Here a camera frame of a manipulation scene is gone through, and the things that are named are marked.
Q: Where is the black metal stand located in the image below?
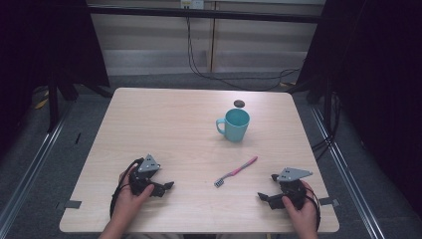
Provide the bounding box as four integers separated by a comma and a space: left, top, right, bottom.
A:
47, 74, 60, 133

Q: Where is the person's right hand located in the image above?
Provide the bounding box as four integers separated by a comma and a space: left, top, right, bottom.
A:
281, 180, 319, 232

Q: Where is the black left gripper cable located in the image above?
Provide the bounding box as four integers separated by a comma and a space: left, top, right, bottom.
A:
109, 157, 144, 219

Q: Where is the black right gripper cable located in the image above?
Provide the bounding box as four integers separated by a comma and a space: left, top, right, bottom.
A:
304, 184, 322, 231

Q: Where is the grey tape strip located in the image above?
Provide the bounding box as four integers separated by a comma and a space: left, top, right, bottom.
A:
64, 199, 83, 210
318, 196, 340, 207

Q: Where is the person's left hand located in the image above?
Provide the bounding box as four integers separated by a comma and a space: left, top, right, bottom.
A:
110, 164, 156, 227

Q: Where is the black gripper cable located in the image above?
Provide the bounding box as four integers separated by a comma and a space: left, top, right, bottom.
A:
109, 157, 144, 219
304, 184, 322, 231

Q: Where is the black hanging wall cable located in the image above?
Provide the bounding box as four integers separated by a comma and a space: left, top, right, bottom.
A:
185, 16, 302, 92

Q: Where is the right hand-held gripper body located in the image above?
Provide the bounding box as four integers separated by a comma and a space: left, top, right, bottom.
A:
276, 166, 314, 210

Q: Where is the metal floor rail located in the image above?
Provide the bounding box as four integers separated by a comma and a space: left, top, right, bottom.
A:
310, 106, 386, 239
0, 103, 73, 233

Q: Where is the black curtain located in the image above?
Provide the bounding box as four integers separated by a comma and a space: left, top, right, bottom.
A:
0, 0, 111, 157
295, 0, 422, 217

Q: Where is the pink and grey toothbrush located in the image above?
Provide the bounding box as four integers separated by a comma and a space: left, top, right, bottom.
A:
214, 155, 259, 189

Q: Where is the teal cup with handle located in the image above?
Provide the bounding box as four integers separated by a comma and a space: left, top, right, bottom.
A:
215, 108, 252, 143

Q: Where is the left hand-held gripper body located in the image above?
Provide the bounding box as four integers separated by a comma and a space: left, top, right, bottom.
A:
128, 153, 161, 197

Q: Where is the yellow floor tape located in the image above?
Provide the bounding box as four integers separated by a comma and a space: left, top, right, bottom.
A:
34, 90, 50, 111

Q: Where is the black horizontal bar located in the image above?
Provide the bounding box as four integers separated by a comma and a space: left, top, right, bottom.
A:
89, 5, 320, 24

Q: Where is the white wall socket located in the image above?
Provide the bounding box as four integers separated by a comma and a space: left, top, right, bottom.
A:
179, 0, 205, 11

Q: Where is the black floor cable bundle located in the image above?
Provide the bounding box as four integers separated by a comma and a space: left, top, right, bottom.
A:
311, 92, 343, 162

